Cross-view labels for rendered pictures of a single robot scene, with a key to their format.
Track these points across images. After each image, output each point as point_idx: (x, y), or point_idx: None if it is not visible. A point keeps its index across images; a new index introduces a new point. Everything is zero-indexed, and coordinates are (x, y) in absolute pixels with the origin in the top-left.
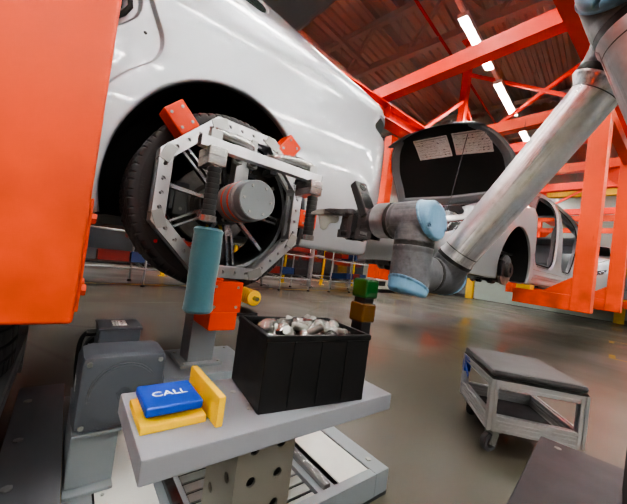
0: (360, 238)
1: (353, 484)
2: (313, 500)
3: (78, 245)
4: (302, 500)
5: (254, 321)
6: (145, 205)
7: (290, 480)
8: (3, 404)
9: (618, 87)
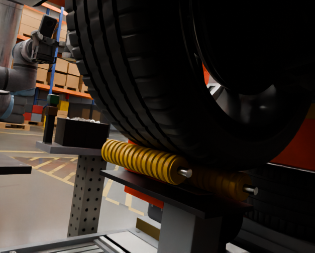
0: (43, 63)
1: None
2: (30, 244)
3: None
4: (38, 245)
5: (102, 125)
6: None
7: None
8: (245, 235)
9: (15, 22)
